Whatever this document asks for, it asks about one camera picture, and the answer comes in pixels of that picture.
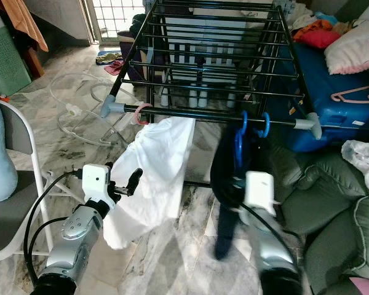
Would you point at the white window grille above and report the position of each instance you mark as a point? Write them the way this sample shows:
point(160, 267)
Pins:
point(117, 18)

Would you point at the crumpled orange fabric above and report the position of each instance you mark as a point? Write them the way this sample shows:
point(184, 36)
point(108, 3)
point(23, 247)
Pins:
point(320, 26)

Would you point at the blue plastic hanger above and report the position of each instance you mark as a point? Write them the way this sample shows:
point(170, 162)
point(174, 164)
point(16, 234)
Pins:
point(266, 126)
point(237, 147)

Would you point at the dark navy garment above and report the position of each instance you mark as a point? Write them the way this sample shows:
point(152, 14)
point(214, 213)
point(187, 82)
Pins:
point(227, 178)

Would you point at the brown wooden stand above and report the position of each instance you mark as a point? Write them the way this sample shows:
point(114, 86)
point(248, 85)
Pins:
point(34, 61)

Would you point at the light blue pillow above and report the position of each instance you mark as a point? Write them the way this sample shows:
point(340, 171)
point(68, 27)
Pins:
point(0, 153)

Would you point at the white garment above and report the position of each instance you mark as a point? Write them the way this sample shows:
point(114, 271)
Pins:
point(157, 172)

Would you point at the pink mat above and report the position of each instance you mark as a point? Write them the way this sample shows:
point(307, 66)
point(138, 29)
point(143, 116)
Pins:
point(366, 287)

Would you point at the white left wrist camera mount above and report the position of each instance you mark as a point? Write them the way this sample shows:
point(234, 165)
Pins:
point(95, 181)

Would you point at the white slatted frame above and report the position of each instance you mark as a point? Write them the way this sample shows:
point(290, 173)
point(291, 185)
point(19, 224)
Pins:
point(215, 37)

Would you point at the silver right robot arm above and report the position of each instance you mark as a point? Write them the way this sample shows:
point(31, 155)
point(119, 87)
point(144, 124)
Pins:
point(270, 246)

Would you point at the pink plastic hanger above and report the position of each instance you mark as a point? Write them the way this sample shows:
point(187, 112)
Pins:
point(136, 115)
point(341, 96)

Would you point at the orange towel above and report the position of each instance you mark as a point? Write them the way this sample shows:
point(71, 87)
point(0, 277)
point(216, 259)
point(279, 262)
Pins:
point(24, 21)

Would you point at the grey sofa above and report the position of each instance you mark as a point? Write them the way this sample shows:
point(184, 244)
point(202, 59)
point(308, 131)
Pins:
point(320, 209)

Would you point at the white pillow with pink trim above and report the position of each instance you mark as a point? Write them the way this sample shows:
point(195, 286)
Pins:
point(353, 49)

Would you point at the green laundry basket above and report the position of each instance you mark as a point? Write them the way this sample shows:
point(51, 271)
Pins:
point(6, 61)

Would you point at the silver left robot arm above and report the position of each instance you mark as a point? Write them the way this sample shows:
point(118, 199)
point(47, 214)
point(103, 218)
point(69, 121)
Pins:
point(74, 236)

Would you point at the green floor cloth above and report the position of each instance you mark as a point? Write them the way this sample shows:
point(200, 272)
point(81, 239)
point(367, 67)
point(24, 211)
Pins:
point(109, 56)

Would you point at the white folding chair grey seat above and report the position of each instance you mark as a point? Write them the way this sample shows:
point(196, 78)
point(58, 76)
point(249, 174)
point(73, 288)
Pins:
point(6, 215)

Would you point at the black metal drying rack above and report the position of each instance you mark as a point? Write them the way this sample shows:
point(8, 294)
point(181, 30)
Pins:
point(112, 107)

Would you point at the pink floor cloth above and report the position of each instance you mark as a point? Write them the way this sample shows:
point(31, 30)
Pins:
point(114, 67)

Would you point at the white crumpled cloth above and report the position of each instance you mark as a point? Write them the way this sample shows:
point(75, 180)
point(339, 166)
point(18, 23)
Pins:
point(363, 160)

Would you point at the red cloth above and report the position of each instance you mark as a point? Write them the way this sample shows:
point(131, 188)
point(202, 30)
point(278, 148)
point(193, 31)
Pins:
point(320, 39)

